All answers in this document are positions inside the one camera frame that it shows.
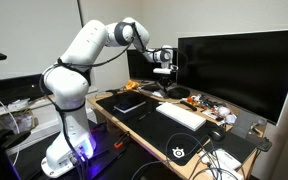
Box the white power adapter box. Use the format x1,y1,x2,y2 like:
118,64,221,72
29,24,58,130
199,149,241,170

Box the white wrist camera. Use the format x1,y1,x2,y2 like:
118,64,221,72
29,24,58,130
153,68,176,74

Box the black notebook white edges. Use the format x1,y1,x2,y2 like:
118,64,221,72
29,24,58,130
114,98,146,113

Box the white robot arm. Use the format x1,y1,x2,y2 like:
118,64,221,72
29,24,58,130
40,17,177,178

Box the black round pouch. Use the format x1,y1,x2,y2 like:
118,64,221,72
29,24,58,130
167,87,190,99

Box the orange black clamp left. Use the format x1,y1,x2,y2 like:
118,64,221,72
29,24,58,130
114,132,130,149

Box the large black monitor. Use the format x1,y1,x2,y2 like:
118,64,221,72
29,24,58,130
177,30,288,124

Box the black desk mat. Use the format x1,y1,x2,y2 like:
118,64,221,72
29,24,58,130
96,91,256,166

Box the black remote control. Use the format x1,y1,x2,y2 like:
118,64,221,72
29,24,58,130
180,101,197,111

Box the white keyboard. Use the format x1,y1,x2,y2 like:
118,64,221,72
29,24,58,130
156,102,206,131

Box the wooden desk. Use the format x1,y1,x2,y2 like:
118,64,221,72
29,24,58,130
87,86,259,180

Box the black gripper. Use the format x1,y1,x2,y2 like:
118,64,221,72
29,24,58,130
159,75,172,88

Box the small black monitor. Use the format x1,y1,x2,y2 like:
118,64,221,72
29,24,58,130
126,49,179,83

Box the black computer mouse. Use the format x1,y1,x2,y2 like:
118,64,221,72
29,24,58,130
209,129,225,142

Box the orange crumpled object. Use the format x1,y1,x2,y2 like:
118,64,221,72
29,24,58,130
125,80,139,90

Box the black pen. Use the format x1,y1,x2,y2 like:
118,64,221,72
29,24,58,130
138,112,151,121

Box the grey monitor stand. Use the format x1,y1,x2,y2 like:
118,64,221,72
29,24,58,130
231,110,267,142

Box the grey cable on mat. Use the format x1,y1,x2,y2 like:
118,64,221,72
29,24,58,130
130,132,232,180

